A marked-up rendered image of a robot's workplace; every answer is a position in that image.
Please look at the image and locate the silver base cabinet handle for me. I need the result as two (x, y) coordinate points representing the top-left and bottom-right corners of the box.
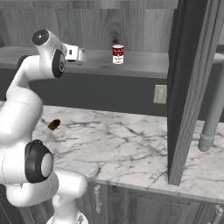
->
(211, 204), (224, 224)
(93, 184), (102, 214)

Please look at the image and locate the grey wooden cabinet door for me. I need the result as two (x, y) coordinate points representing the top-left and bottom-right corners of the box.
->
(166, 0), (224, 186)

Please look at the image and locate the white wall outlet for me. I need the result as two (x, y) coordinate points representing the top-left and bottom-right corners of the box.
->
(153, 84), (168, 105)

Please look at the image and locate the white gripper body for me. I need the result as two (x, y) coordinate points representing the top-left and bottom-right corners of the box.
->
(75, 47), (88, 66)

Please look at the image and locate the red and white can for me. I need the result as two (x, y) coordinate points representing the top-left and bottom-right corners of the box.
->
(112, 44), (125, 66)

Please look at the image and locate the brown can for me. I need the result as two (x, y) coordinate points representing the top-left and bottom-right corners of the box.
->
(47, 118), (61, 131)

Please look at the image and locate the dark base cabinet door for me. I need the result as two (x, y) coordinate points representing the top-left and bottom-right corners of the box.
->
(76, 181), (109, 224)
(200, 201), (224, 224)
(108, 184), (206, 224)

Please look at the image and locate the grey wooden wall cabinet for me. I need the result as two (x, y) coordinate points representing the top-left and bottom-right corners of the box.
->
(0, 0), (179, 80)

